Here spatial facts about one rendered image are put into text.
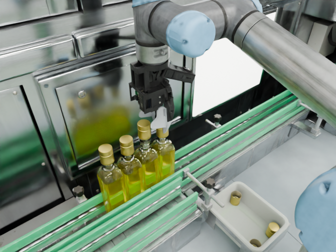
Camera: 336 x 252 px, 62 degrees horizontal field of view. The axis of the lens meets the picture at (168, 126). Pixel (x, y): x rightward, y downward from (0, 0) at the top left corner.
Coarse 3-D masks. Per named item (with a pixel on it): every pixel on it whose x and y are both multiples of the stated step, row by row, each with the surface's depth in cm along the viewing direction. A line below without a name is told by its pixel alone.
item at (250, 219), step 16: (224, 192) 98; (240, 192) 103; (224, 208) 101; (240, 208) 101; (256, 208) 99; (272, 208) 93; (224, 224) 89; (240, 224) 96; (256, 224) 96; (272, 240) 84
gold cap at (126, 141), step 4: (124, 136) 72; (128, 136) 72; (120, 140) 71; (124, 140) 71; (128, 140) 71; (132, 140) 72; (120, 144) 71; (124, 144) 70; (128, 144) 71; (132, 144) 72; (120, 148) 73; (124, 148) 71; (128, 148) 72; (132, 148) 73; (124, 152) 72; (128, 152) 72; (132, 152) 73
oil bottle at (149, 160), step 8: (136, 152) 79; (144, 152) 78; (152, 152) 78; (144, 160) 77; (152, 160) 79; (144, 168) 79; (152, 168) 81; (144, 176) 81; (152, 176) 83; (144, 184) 83; (152, 184) 85
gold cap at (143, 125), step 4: (140, 120) 74; (144, 120) 74; (148, 120) 74; (140, 124) 72; (144, 124) 72; (148, 124) 72; (140, 128) 72; (144, 128) 72; (148, 128) 73; (140, 132) 73; (144, 132) 73; (148, 132) 74; (140, 136) 74; (144, 136) 74; (148, 136) 74
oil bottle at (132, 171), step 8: (120, 160) 76; (136, 160) 76; (120, 168) 76; (128, 168) 74; (136, 168) 76; (128, 176) 75; (136, 176) 78; (128, 184) 77; (136, 184) 80; (128, 192) 79; (136, 192) 82
